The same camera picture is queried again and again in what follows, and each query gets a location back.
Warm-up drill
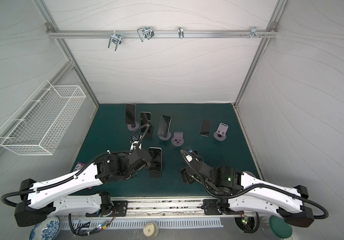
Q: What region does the black phone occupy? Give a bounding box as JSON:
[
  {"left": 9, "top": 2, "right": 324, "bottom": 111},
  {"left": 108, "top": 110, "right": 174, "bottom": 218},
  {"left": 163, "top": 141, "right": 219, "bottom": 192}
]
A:
[
  {"left": 200, "top": 119, "right": 211, "bottom": 137},
  {"left": 140, "top": 112, "right": 152, "bottom": 133},
  {"left": 158, "top": 115, "right": 172, "bottom": 138},
  {"left": 148, "top": 147, "right": 162, "bottom": 172},
  {"left": 125, "top": 104, "right": 136, "bottom": 125}
]

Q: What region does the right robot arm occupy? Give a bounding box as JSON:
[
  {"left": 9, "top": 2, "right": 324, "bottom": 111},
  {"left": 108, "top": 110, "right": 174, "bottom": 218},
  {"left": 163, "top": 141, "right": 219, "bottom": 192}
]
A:
[{"left": 179, "top": 150, "right": 327, "bottom": 228}]

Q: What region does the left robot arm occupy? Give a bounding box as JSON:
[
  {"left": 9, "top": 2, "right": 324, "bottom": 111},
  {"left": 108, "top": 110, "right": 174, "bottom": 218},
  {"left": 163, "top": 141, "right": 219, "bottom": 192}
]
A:
[{"left": 14, "top": 149, "right": 152, "bottom": 227}]

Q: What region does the grey round phone stand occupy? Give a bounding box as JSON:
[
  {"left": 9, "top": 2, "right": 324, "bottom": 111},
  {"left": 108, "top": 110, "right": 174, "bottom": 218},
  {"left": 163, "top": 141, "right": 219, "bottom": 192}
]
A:
[{"left": 214, "top": 123, "right": 229, "bottom": 142}]

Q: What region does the black phone on grey stand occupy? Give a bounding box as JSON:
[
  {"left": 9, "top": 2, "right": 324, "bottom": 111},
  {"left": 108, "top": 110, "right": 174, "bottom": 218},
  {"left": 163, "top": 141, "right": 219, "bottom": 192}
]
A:
[{"left": 158, "top": 115, "right": 172, "bottom": 138}]

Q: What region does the small round beige container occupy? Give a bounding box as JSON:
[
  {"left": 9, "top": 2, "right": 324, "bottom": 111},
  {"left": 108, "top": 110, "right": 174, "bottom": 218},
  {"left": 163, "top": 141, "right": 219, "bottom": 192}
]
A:
[{"left": 143, "top": 222, "right": 159, "bottom": 238}]

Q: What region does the green lid clear jar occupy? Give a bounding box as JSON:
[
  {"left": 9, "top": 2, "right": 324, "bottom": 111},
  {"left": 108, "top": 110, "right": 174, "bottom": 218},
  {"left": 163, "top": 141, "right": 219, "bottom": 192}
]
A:
[{"left": 260, "top": 216, "right": 293, "bottom": 239}]

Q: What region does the purple snack packet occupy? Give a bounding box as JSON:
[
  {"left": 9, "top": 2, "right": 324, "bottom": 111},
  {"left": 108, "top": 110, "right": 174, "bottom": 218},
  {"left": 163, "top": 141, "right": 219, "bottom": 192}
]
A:
[{"left": 74, "top": 162, "right": 86, "bottom": 172}]

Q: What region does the metal clamp small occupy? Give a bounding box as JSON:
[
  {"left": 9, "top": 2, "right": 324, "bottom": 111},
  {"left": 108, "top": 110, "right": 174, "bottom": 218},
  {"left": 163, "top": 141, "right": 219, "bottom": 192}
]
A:
[{"left": 178, "top": 27, "right": 184, "bottom": 39}]

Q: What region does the blue white ceramic plate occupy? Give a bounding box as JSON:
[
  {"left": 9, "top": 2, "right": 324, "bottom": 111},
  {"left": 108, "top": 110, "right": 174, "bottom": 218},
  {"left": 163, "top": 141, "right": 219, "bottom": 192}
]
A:
[{"left": 29, "top": 216, "right": 61, "bottom": 240}]

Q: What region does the metal u-bolt clamp middle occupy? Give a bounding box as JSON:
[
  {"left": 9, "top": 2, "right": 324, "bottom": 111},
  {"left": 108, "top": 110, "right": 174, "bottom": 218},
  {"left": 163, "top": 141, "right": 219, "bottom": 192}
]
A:
[{"left": 137, "top": 26, "right": 155, "bottom": 42}]

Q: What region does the metal u-bolt clamp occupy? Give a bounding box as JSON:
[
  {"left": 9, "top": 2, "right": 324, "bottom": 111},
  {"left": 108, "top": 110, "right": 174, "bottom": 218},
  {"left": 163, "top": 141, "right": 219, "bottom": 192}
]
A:
[
  {"left": 137, "top": 26, "right": 155, "bottom": 42},
  {"left": 108, "top": 33, "right": 122, "bottom": 51}
]

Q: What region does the metal u-bolt clamp left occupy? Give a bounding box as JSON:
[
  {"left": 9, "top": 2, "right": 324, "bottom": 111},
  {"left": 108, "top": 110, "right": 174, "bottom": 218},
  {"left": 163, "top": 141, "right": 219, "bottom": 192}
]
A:
[{"left": 108, "top": 33, "right": 122, "bottom": 51}]

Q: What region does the aluminium top crossbar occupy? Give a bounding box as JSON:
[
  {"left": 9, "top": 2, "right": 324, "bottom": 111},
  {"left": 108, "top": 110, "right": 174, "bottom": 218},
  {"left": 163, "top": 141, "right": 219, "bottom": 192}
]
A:
[{"left": 47, "top": 29, "right": 279, "bottom": 39}]

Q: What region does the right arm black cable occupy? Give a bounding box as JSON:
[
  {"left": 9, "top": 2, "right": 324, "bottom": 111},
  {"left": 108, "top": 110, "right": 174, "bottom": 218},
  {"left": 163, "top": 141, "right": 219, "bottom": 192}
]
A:
[{"left": 180, "top": 149, "right": 330, "bottom": 234}]

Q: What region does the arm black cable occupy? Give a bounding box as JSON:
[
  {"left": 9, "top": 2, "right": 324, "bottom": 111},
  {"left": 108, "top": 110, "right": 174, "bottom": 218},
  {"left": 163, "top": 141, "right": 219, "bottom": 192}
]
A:
[
  {"left": 180, "top": 149, "right": 330, "bottom": 234},
  {"left": 0, "top": 123, "right": 151, "bottom": 236}
]

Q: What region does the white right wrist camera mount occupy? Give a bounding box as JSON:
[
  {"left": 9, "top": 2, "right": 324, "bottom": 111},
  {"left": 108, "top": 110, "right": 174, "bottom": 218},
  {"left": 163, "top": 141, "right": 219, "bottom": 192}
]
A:
[{"left": 184, "top": 148, "right": 195, "bottom": 163}]

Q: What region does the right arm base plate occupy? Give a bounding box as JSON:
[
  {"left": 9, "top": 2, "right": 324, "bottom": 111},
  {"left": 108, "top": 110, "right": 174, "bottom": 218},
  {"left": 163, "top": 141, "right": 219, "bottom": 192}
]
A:
[{"left": 201, "top": 199, "right": 239, "bottom": 216}]

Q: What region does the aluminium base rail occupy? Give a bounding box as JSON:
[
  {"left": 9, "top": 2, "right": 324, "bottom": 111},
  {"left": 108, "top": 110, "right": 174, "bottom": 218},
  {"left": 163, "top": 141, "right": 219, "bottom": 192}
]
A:
[{"left": 49, "top": 194, "right": 279, "bottom": 218}]

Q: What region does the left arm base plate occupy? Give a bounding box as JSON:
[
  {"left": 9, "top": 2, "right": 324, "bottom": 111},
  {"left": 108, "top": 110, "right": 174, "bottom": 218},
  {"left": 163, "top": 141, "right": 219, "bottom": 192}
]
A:
[{"left": 85, "top": 201, "right": 129, "bottom": 218}]

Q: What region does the white vented cable duct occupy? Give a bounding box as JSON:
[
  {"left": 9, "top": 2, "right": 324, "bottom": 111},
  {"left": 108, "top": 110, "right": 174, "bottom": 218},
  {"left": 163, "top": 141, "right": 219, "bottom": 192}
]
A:
[{"left": 59, "top": 218, "right": 224, "bottom": 231}]

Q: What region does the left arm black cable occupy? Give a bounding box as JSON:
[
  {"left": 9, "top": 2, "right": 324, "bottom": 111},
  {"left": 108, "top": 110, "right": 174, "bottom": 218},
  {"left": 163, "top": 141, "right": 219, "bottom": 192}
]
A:
[{"left": 0, "top": 123, "right": 151, "bottom": 236}]

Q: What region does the white wire basket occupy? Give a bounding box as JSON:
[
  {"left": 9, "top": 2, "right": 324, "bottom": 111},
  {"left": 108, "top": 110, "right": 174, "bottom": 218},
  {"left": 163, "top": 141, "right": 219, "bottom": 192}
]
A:
[{"left": 0, "top": 80, "right": 86, "bottom": 156}]

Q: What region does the metal bracket right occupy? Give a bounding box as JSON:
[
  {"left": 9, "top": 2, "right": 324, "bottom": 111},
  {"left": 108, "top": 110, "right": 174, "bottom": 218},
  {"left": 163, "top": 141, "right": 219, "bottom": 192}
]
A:
[{"left": 240, "top": 26, "right": 266, "bottom": 39}]

